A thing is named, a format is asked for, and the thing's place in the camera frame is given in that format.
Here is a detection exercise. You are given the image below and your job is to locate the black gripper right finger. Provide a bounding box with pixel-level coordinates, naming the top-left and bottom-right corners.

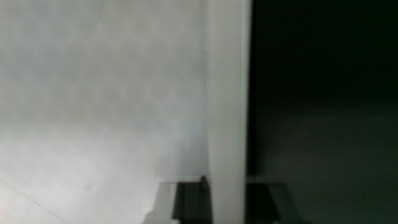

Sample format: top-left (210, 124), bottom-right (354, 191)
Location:
top-left (246, 183), bottom-right (308, 224)

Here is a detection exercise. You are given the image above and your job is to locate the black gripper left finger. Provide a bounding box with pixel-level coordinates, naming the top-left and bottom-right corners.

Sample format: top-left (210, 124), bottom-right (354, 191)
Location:
top-left (143, 176), bottom-right (210, 224)

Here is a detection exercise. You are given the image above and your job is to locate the white desk top tray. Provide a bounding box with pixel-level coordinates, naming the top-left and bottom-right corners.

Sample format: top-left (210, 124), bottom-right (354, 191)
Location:
top-left (0, 0), bottom-right (253, 224)

